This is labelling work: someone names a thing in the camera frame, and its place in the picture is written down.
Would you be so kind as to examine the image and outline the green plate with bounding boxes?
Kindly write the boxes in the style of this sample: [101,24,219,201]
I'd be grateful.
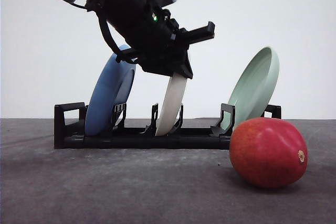
[222,47,280,130]

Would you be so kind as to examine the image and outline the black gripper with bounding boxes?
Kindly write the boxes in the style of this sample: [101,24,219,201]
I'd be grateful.
[87,0,215,79]

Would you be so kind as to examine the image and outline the blue plate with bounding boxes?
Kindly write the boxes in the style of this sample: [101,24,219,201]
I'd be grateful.
[85,44,137,136]

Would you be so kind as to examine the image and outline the red pomegranate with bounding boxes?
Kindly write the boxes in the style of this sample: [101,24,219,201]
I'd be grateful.
[229,118,308,188]

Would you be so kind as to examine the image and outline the white plate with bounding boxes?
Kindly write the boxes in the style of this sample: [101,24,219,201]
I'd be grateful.
[156,76,187,136]

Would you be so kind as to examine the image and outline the black dish rack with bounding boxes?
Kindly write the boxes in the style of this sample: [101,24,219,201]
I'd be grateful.
[54,102,281,150]

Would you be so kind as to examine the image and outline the black cable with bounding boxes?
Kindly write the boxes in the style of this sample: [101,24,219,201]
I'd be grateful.
[68,0,138,62]

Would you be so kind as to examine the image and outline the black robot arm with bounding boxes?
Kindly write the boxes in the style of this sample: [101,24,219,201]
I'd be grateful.
[89,0,215,79]

